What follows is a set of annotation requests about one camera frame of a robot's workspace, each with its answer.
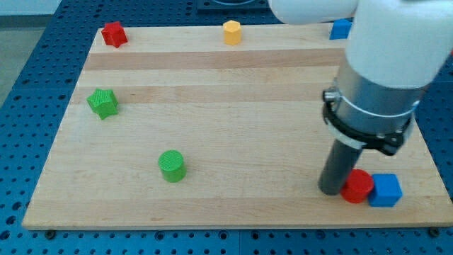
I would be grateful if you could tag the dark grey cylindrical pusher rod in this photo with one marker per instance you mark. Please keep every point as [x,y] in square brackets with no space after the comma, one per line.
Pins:
[341,160]

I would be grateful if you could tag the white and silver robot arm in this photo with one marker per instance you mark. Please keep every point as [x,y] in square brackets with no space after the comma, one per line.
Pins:
[394,51]

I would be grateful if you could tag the red cylinder block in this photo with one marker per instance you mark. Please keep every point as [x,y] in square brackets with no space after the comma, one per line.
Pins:
[357,187]

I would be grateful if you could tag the blue cube block in front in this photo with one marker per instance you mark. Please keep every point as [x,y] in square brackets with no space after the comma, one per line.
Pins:
[386,192]

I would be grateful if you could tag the blue cube block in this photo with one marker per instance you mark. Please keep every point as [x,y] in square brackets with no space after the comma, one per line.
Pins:
[386,192]
[340,29]

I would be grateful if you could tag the blue cube block at back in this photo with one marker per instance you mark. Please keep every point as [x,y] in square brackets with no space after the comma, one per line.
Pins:
[340,29]

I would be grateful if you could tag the yellow hexagon block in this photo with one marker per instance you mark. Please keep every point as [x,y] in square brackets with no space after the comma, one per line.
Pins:
[232,32]

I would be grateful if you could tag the light wooden board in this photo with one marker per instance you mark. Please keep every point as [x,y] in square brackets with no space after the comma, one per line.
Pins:
[247,120]

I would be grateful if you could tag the green cylinder block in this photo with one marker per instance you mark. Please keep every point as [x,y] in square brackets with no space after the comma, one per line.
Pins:
[172,166]

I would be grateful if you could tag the green star block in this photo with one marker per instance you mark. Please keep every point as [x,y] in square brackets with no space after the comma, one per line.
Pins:
[103,102]

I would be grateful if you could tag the red star block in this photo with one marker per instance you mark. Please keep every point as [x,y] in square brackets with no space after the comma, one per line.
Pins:
[114,34]

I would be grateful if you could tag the dark base plate at back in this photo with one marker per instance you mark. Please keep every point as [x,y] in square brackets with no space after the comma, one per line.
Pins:
[231,5]

